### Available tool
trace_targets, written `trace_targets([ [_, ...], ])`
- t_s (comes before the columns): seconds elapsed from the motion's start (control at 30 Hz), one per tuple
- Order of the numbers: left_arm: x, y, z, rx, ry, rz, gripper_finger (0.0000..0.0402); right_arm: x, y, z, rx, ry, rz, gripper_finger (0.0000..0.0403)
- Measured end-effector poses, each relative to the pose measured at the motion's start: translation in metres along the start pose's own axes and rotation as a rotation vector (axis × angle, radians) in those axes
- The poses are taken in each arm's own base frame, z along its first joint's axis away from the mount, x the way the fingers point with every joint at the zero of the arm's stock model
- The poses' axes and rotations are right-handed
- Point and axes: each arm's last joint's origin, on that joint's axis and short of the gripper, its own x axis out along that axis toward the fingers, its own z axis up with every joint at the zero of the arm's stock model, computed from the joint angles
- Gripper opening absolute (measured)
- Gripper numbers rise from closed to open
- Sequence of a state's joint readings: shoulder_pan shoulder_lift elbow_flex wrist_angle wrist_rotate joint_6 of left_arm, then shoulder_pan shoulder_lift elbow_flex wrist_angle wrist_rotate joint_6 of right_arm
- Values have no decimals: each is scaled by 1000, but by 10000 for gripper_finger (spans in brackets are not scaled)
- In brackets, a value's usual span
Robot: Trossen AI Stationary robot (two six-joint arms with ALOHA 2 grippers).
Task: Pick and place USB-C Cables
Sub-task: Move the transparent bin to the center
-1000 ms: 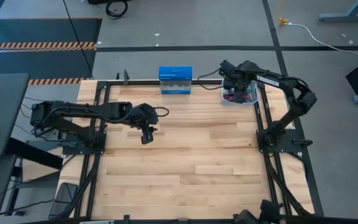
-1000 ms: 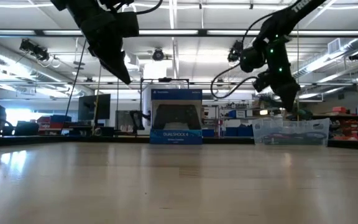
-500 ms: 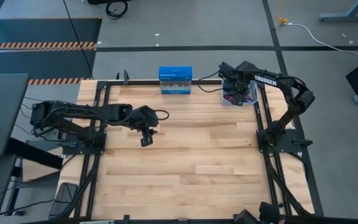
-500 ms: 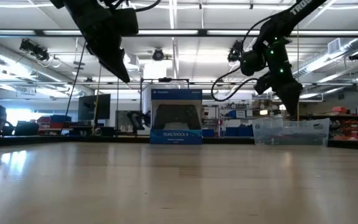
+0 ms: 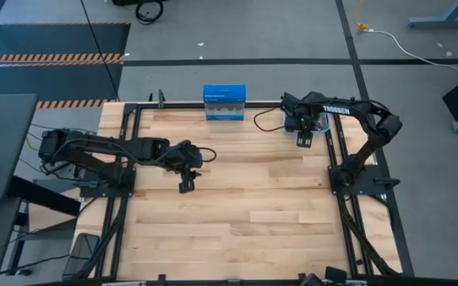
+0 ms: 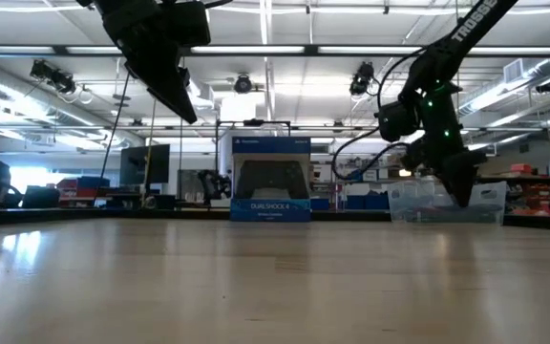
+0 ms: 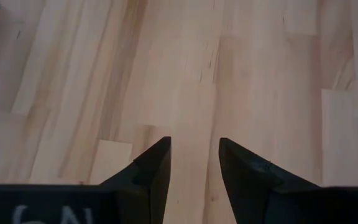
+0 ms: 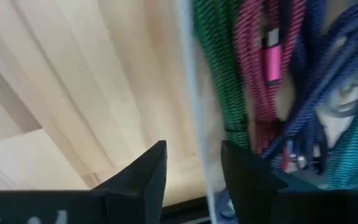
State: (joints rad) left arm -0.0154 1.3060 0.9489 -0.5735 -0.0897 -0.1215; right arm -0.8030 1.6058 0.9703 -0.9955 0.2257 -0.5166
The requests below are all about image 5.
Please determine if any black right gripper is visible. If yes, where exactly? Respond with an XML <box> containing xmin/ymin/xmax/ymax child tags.
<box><xmin>291</xmin><ymin>105</ymin><xmax>320</xmax><ymax>149</ymax></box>

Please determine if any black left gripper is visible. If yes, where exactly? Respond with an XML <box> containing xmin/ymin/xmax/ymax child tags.
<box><xmin>168</xmin><ymin>140</ymin><xmax>205</xmax><ymax>195</ymax></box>

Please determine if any blue PlayStation controller box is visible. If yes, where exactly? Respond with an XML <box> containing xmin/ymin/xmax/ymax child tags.
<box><xmin>203</xmin><ymin>83</ymin><xmax>247</xmax><ymax>122</ymax></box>

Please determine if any small black box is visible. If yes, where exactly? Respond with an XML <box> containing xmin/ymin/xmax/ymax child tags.
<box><xmin>324</xmin><ymin>266</ymin><xmax>348</xmax><ymax>285</ymax></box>

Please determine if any grey table foot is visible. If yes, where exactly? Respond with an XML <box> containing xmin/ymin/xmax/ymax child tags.
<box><xmin>407</xmin><ymin>0</ymin><xmax>458</xmax><ymax>29</ymax></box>

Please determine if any black desk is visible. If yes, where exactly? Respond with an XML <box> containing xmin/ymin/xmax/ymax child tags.
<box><xmin>0</xmin><ymin>93</ymin><xmax>39</xmax><ymax>203</ymax></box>

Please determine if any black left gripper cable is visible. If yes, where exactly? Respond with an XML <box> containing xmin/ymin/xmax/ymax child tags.
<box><xmin>196</xmin><ymin>146</ymin><xmax>218</xmax><ymax>164</ymax></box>

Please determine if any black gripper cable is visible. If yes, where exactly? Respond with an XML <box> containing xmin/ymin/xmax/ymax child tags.
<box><xmin>253</xmin><ymin>106</ymin><xmax>293</xmax><ymax>133</ymax></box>
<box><xmin>196</xmin><ymin>146</ymin><xmax>218</xmax><ymax>164</ymax></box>

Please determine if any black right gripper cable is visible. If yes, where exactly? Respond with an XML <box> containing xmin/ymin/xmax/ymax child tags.
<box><xmin>253</xmin><ymin>106</ymin><xmax>293</xmax><ymax>133</ymax></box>

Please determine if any black aluminium table frame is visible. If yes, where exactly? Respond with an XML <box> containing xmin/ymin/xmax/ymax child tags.
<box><xmin>69</xmin><ymin>90</ymin><xmax>417</xmax><ymax>286</ymax></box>

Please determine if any white floor cable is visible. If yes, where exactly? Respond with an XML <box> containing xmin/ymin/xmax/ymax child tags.
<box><xmin>366</xmin><ymin>28</ymin><xmax>458</xmax><ymax>83</ymax></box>

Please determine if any thin black floor cable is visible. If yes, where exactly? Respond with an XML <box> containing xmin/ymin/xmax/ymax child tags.
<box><xmin>79</xmin><ymin>0</ymin><xmax>122</xmax><ymax>102</ymax></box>

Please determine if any black coiled floor cable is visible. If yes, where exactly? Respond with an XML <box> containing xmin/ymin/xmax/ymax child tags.
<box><xmin>134</xmin><ymin>0</ymin><xmax>165</xmax><ymax>26</ymax></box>

